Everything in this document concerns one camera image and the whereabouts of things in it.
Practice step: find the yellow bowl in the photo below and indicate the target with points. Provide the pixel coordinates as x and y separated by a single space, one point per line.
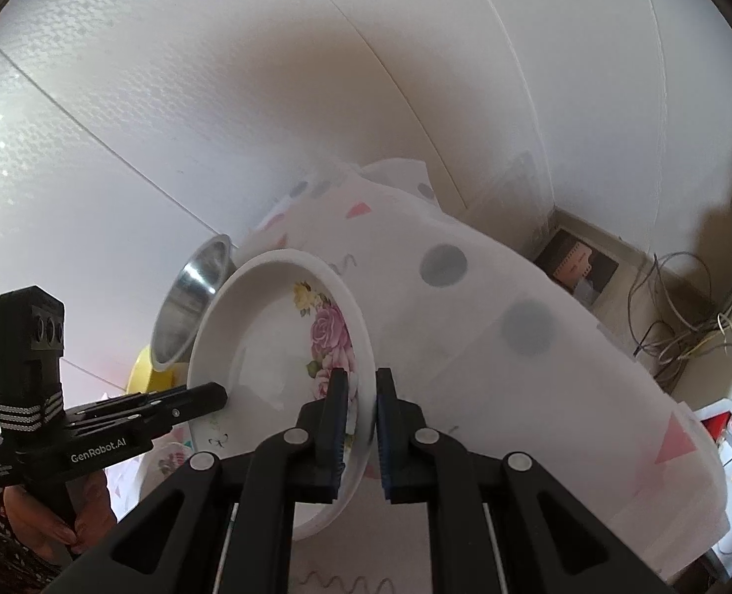
143 374

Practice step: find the stainless steel bowl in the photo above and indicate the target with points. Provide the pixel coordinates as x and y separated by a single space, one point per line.
186 303

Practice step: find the white floral bowl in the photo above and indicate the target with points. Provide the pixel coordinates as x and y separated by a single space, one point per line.
261 334

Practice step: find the white dotted tablecloth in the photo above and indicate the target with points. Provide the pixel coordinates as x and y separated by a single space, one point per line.
465 334

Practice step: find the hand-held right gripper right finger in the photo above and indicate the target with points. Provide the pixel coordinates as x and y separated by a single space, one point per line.
383 440

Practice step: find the person's left hand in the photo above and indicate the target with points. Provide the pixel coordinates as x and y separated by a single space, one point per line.
44 516

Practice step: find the white storage box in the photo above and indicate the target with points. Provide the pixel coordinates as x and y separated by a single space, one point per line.
722 427

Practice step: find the white floral plate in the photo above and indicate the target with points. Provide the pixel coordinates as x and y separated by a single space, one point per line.
169 465

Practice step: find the dark cardboard box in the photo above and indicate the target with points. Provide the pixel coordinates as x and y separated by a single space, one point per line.
595 269

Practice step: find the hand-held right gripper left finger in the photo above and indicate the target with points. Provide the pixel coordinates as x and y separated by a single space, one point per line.
339 422

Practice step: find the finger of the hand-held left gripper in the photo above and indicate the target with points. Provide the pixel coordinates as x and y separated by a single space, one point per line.
180 401

